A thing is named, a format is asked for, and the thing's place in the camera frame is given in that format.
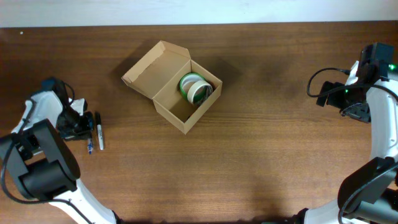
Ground white masking tape roll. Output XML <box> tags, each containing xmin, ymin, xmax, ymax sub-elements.
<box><xmin>187</xmin><ymin>80</ymin><xmax>213</xmax><ymax>105</ymax></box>

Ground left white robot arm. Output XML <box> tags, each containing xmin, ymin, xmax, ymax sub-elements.
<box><xmin>1</xmin><ymin>77</ymin><xmax>123</xmax><ymax>223</ymax></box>

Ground green tape roll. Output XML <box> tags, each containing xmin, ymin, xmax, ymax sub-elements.
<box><xmin>179</xmin><ymin>73</ymin><xmax>205</xmax><ymax>100</ymax></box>

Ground black and white marker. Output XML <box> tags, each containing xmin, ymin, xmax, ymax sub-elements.
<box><xmin>95</xmin><ymin>111</ymin><xmax>104</xmax><ymax>151</ymax></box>

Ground blue ballpoint pen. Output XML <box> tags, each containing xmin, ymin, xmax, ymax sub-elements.
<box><xmin>87</xmin><ymin>138</ymin><xmax>94</xmax><ymax>155</ymax></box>

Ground brown cardboard box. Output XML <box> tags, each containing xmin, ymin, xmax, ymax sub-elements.
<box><xmin>122</xmin><ymin>40</ymin><xmax>223</xmax><ymax>134</ymax></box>

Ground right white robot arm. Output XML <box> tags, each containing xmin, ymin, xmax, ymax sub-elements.
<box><xmin>278</xmin><ymin>42</ymin><xmax>397</xmax><ymax>224</ymax></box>

